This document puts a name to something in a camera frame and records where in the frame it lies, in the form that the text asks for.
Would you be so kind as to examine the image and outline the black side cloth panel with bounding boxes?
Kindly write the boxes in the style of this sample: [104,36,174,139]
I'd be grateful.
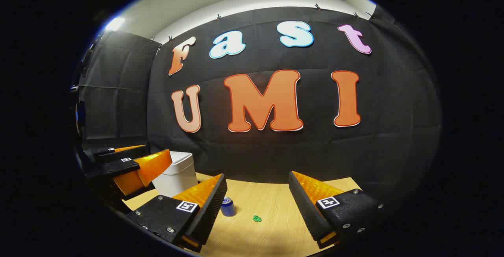
[77,30,162,147]

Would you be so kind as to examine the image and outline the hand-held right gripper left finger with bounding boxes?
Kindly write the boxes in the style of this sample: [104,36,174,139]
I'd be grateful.
[126,173,228,253]

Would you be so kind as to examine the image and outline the black backdrop cloth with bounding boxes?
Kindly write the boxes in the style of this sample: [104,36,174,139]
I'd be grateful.
[147,6,443,194]

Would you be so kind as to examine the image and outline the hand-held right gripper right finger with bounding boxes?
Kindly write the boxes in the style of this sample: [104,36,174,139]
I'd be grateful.
[289,171,385,250]

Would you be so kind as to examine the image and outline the blue pop can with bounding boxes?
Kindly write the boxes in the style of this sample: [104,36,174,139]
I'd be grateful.
[220,197,237,217]

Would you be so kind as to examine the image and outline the wooden desktop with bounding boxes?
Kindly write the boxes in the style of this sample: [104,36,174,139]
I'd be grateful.
[122,172,363,257]

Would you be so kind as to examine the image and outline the white desktop garbage bin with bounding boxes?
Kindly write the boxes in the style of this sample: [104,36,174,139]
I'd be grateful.
[152,151,198,198]

